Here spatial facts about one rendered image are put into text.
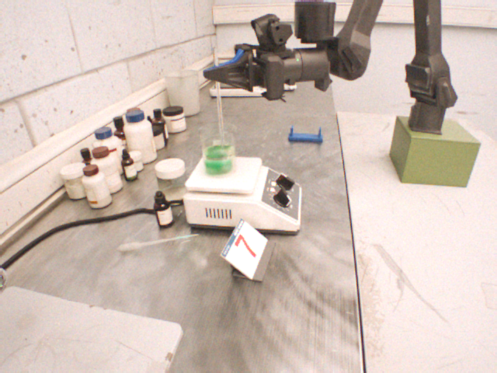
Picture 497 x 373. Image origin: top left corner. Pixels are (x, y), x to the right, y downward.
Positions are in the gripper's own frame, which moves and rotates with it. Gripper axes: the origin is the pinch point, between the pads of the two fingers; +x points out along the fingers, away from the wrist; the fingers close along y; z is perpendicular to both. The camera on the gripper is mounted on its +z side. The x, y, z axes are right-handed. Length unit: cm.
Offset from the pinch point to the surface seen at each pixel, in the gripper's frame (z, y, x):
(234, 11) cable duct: 8, -139, -37
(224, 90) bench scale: -23, -83, -16
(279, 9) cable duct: 8, -127, -59
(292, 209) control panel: -22.3, 9.6, -8.1
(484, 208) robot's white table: -26, 18, -47
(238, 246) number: -22.8, 15.2, 3.2
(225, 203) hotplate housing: -19.8, 7.6, 3.1
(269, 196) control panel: -19.9, 7.7, -4.5
